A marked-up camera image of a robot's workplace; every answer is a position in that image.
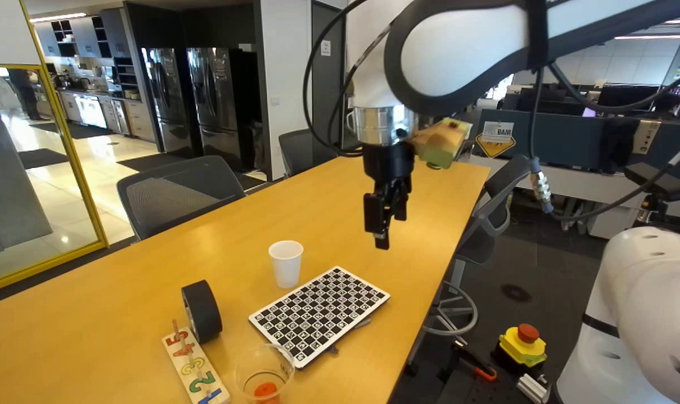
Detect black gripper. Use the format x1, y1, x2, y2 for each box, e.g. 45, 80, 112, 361
362, 138, 417, 251

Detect yellow-green wrist camera board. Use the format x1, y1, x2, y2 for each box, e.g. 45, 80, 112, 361
410, 117, 476, 173

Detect black padded bench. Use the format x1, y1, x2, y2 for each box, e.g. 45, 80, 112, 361
624, 161, 680, 219

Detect black white checkered marker board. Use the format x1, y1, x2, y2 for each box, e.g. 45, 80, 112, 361
246, 264, 393, 370

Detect small silver metal box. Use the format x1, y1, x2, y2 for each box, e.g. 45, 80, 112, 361
516, 370, 554, 404

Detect teal office divider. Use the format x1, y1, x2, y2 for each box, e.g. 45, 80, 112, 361
465, 108, 680, 175

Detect black tape roll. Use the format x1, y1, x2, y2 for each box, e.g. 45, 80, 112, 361
179, 278, 225, 346

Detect thin black cable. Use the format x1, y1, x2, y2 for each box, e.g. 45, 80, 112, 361
301, 0, 370, 157
324, 24, 393, 154

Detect yellow framed glass partition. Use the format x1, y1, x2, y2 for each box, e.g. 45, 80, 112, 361
0, 0, 111, 297

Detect yellow red emergency stop button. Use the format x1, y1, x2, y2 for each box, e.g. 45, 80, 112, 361
495, 321, 550, 370

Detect white paper cup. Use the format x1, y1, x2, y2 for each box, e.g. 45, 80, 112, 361
267, 238, 305, 292

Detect wooden number puzzle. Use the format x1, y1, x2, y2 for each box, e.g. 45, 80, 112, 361
160, 323, 234, 404

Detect clear plastic cup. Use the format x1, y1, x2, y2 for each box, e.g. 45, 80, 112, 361
234, 344, 297, 404

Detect gray mesh office chair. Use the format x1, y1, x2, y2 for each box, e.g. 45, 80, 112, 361
278, 128, 338, 177
115, 152, 246, 241

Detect glass door refrigerator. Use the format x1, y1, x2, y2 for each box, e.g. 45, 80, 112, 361
139, 44, 196, 154
185, 44, 245, 164

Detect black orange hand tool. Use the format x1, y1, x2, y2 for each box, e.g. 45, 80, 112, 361
451, 339, 501, 385

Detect small white yellow sign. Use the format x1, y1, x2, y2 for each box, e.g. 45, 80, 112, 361
476, 119, 518, 159

